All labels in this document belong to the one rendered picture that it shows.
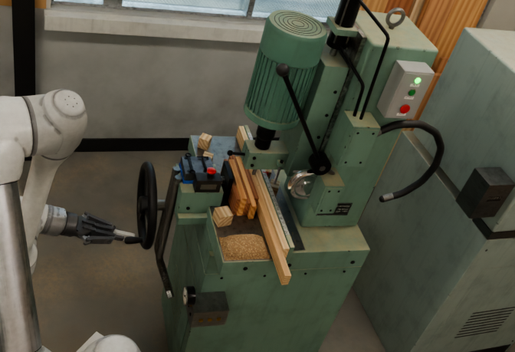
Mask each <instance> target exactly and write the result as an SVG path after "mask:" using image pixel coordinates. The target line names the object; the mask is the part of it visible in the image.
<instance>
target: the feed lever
mask: <svg viewBox="0 0 515 352"><path fill-rule="evenodd" d="M276 72H277V74H278V75H279V76H281V77H283V79H284V82H285V84H286V86H287V89H288V92H289V94H290V97H291V100H292V101H293V104H294V107H295V109H296V112H297V115H298V117H299V119H300V122H301V124H302V126H303V129H304V132H305V134H306V136H307V139H308V141H309V144H310V147H311V149H312V151H313V154H312V155H311V156H310V157H309V159H308V163H309V164H310V167H311V169H312V170H313V173H314V174H315V175H318V176H321V175H324V174H326V173H329V174H330V175H335V172H334V171H333V170H332V169H331V163H330V161H329V159H328V157H327V155H326V154H325V153H324V152H322V151H318V152H317V148H316V146H315V144H314V141H313V138H312V136H311V134H310V131H309V128H308V126H307V123H306V121H305V119H304V116H303V113H302V110H301V109H300V105H299V103H298V101H297V98H296V95H295V93H294V90H293V88H292V85H291V83H290V80H289V77H288V76H287V75H288V73H289V67H288V65H286V64H285V63H281V64H279V65H278V66H277V67H276Z"/></svg>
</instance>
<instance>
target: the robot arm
mask: <svg viewBox="0 0 515 352"><path fill-rule="evenodd" d="M86 129H87V112H86V109H85V106H84V102H83V101H82V99H81V97H80V96H79V95H78V94H77V93H75V92H74V91H72V90H68V89H59V90H53V91H50V92H48V93H46V94H39V95H31V96H22V97H9V96H0V352H51V351H50V350H48V349H47V348H46V347H44V346H42V345H41V335H40V330H39V325H38V315H37V309H36V304H35V299H34V289H33V283H32V274H33V273H34V270H35V266H36V261H37V255H38V249H37V246H36V245H37V240H38V235H39V233H41V234H45V235H52V236H59V235H64V236H68V237H72V236H76V237H78V238H79V239H82V240H83V241H84V243H83V244H84V245H89V244H111V243H112V241H113V240H117V241H124V239H125V238H126V237H129V236H133V237H135V234H134V233H131V232H124V231H123V230H121V229H116V226H114V227H113V223H112V222H108V221H107V220H104V219H101V218H99V217H96V216H95V215H91V214H90V213H89V212H87V211H85V212H84V214H83V215H78V214H77V213H73V212H66V210H65V209H64V208H61V207H57V206H52V205H48V204H45V203H46V201H47V198H48V194H49V191H50V188H51V184H52V182H53V179H54V175H55V173H56V171H57V168H58V167H59V166H60V165H61V164H62V163H63V162H64V161H65V160H66V159H67V158H68V157H69V156H70V155H71V154H72V153H73V152H74V151H75V149H76V148H77V147H78V146H79V145H80V142H81V140H82V139H83V137H84V134H85V131H86ZM29 156H32V161H31V167H30V170H29V174H28V178H27V182H26V186H25V191H24V195H23V196H20V195H19V189H18V180H19V179H20V177H21V174H22V171H23V165H24V161H25V157H29ZM82 352H141V351H140V349H139V348H138V346H137V345H136V343H135V342H134V341H133V340H132V339H130V338H129V337H126V336H123V335H120V334H111V335H107V336H105V337H102V338H99V339H98V340H96V341H94V342H93V343H91V344H89V345H88V346H87V348H86V349H85V350H83V351H82Z"/></svg>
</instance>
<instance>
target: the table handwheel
mask: <svg viewBox="0 0 515 352"><path fill-rule="evenodd" d="M165 207H166V206H165V199H157V185H156V174H155V170H154V167H153V165H152V164H151V162H149V161H146V162H144V163H143V164H142V166H141V168H140V171H139V179H138V187H137V207H136V208H137V227H138V234H139V237H141V238H143V242H140V244H141V246H142V248H144V249H145V250H147V249H150V248H151V247H152V246H153V243H154V239H155V235H156V223H157V211H158V210H165V209H166V208H165ZM145 216H146V219H145ZM146 220H147V231H146Z"/></svg>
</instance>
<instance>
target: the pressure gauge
mask: <svg viewBox="0 0 515 352"><path fill-rule="evenodd" d="M184 295H185V297H184ZM182 299H183V304H184V305H185V306H188V305H189V306H190V307H191V306H192V305H194V304H195V287H194V286H193V285H192V286H184V287H183V291H182Z"/></svg>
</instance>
